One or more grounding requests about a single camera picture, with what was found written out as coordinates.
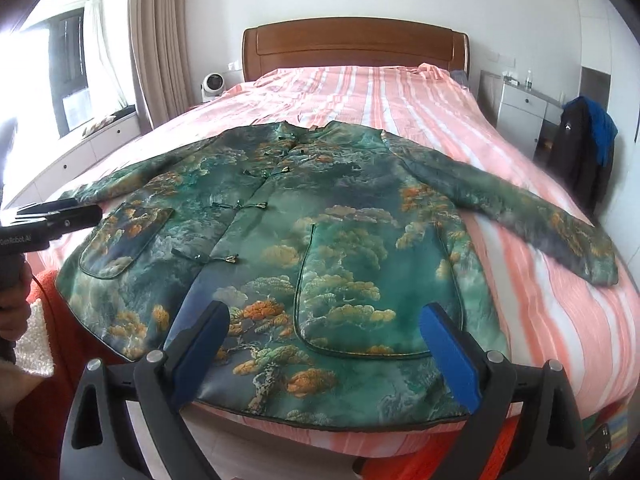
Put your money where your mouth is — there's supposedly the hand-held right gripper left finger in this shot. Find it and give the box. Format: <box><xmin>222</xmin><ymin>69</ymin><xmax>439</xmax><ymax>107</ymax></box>
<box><xmin>59</xmin><ymin>300</ymin><xmax>231</xmax><ymax>480</ymax></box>

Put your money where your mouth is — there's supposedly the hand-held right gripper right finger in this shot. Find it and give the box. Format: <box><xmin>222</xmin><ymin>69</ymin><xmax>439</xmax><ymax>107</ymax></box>
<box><xmin>419</xmin><ymin>302</ymin><xmax>591</xmax><ymax>480</ymax></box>

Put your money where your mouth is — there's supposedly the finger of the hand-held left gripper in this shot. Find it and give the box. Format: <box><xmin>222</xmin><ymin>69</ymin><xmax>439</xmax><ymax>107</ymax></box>
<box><xmin>15</xmin><ymin>198</ymin><xmax>79</xmax><ymax>217</ymax></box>
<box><xmin>42</xmin><ymin>204</ymin><xmax>104</xmax><ymax>241</ymax></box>

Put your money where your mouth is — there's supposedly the green patterned padded jacket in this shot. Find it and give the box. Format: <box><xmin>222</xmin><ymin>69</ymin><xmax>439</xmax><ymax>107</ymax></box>
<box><xmin>54</xmin><ymin>120</ymin><xmax>620</xmax><ymax>431</ymax></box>

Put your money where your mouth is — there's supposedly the person's left forearm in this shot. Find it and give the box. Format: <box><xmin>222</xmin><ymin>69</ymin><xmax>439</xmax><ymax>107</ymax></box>
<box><xmin>0</xmin><ymin>310</ymin><xmax>56</xmax><ymax>411</ymax></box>

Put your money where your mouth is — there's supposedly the person's left hand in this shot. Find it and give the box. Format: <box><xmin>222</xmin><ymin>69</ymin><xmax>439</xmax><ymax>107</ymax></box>
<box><xmin>0</xmin><ymin>260</ymin><xmax>34</xmax><ymax>358</ymax></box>

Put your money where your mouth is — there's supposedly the white window bench cabinet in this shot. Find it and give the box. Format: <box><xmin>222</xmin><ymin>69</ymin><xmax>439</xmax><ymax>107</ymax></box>
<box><xmin>0</xmin><ymin>110</ymin><xmax>143</xmax><ymax>211</ymax></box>

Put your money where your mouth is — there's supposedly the orange fleece clothing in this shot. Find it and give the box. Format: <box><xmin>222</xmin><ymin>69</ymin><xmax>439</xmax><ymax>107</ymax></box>
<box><xmin>20</xmin><ymin>267</ymin><xmax>531</xmax><ymax>480</ymax></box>

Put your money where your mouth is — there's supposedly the floral patterned cloth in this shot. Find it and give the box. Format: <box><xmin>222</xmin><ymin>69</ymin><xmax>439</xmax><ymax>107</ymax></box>
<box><xmin>82</xmin><ymin>115</ymin><xmax>118</xmax><ymax>136</ymax></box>

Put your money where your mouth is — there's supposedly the window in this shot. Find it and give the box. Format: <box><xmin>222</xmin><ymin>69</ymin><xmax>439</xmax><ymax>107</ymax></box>
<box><xmin>47</xmin><ymin>12</ymin><xmax>91</xmax><ymax>131</ymax></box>

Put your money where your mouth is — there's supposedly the white sheer curtain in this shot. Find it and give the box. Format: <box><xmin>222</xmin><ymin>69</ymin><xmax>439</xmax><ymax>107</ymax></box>
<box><xmin>82</xmin><ymin>0</ymin><xmax>128</xmax><ymax>111</ymax></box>

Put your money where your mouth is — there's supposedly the white round fan heater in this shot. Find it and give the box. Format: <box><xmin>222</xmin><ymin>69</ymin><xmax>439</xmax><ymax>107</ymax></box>
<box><xmin>200</xmin><ymin>72</ymin><xmax>227</xmax><ymax>104</ymax></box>

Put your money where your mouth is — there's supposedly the beige curtain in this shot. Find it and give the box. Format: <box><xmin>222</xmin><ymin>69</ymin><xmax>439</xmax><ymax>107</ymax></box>
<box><xmin>127</xmin><ymin>0</ymin><xmax>193</xmax><ymax>131</ymax></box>

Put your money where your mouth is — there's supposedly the dark hanging jacket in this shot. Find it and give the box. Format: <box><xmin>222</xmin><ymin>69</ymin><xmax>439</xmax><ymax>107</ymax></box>
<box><xmin>547</xmin><ymin>96</ymin><xmax>616</xmax><ymax>216</ymax></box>

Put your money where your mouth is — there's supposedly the white nightstand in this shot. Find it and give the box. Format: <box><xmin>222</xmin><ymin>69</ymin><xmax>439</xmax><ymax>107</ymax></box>
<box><xmin>477</xmin><ymin>70</ymin><xmax>566</xmax><ymax>161</ymax></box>

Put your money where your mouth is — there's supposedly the bed with striped pink sheet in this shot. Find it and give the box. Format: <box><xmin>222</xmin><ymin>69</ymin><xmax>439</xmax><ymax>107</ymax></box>
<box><xmin>30</xmin><ymin>62</ymin><xmax>640</xmax><ymax>461</ymax></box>

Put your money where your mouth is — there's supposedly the blue hanging cloth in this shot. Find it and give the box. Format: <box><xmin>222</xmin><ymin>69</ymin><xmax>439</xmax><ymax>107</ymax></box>
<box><xmin>582</xmin><ymin>97</ymin><xmax>619</xmax><ymax>166</ymax></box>

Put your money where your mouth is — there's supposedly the wooden headboard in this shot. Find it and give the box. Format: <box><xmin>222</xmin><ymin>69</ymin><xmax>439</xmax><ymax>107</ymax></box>
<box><xmin>242</xmin><ymin>16</ymin><xmax>471</xmax><ymax>86</ymax></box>

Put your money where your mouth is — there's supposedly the white wardrobe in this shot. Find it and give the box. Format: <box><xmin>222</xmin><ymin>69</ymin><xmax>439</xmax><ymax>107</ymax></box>
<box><xmin>575</xmin><ymin>0</ymin><xmax>640</xmax><ymax>231</ymax></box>

